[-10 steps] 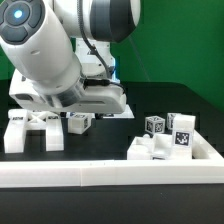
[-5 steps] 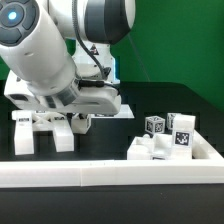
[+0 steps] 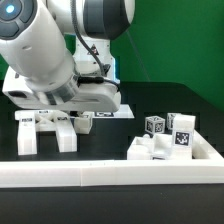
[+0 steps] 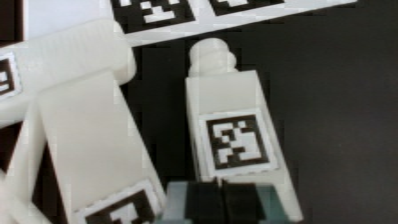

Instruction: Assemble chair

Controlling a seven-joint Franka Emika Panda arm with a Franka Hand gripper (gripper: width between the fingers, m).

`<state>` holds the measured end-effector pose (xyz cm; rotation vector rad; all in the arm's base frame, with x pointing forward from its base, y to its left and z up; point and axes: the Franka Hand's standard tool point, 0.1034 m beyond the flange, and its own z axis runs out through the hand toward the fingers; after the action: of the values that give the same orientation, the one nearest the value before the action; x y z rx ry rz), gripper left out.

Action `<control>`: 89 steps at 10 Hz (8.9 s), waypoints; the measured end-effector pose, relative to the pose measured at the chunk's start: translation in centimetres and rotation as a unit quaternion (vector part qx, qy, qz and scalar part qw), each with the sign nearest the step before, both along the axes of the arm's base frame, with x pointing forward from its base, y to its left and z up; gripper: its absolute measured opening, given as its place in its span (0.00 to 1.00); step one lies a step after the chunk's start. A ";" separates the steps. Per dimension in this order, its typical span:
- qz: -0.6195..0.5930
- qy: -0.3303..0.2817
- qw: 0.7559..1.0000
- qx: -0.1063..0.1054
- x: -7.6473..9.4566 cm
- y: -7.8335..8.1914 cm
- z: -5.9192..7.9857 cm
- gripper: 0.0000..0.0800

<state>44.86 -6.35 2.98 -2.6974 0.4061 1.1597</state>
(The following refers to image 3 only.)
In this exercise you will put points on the white tagged cube nut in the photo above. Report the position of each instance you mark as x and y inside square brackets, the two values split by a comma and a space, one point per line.
[154, 124]
[170, 118]

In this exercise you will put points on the white chair back part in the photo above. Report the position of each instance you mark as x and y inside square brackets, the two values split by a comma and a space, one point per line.
[33, 121]

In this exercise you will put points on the white chair seat part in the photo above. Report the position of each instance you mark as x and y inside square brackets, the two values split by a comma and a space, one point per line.
[158, 147]

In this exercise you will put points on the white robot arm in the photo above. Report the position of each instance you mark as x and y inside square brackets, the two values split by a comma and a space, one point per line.
[58, 52]

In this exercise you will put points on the white tag base sheet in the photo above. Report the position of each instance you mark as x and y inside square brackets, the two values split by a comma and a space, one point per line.
[124, 112]

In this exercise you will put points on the white U-shaped obstacle frame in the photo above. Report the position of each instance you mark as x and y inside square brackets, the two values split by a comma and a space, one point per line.
[207, 170]

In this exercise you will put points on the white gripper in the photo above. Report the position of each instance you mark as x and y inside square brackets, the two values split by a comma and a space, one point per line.
[72, 96]

